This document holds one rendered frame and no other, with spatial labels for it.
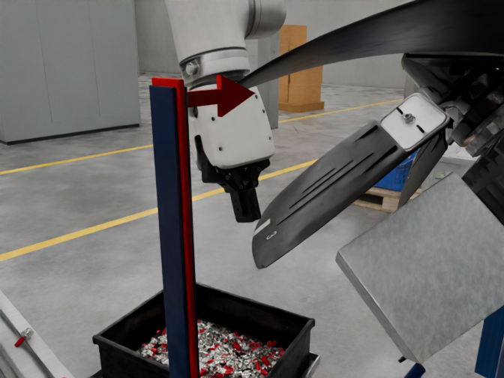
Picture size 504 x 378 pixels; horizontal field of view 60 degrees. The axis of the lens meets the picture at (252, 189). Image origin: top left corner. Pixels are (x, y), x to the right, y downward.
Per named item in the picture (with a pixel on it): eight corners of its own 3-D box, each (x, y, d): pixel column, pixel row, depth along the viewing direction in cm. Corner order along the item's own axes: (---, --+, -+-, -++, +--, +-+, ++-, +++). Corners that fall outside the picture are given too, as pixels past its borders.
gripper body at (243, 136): (202, 70, 48) (225, 170, 49) (267, 66, 55) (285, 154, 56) (166, 86, 53) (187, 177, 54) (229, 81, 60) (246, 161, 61)
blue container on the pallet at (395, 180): (424, 174, 382) (428, 150, 375) (401, 192, 336) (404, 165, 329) (379, 167, 404) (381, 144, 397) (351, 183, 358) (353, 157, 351)
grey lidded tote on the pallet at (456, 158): (490, 185, 353) (496, 145, 342) (474, 206, 307) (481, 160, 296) (436, 176, 376) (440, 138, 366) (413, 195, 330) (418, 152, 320)
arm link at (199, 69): (203, 49, 48) (210, 76, 48) (260, 48, 53) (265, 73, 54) (163, 70, 54) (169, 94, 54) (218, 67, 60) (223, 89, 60)
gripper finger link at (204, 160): (189, 168, 49) (224, 192, 53) (213, 112, 52) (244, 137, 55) (184, 169, 50) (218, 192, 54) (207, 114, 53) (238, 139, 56)
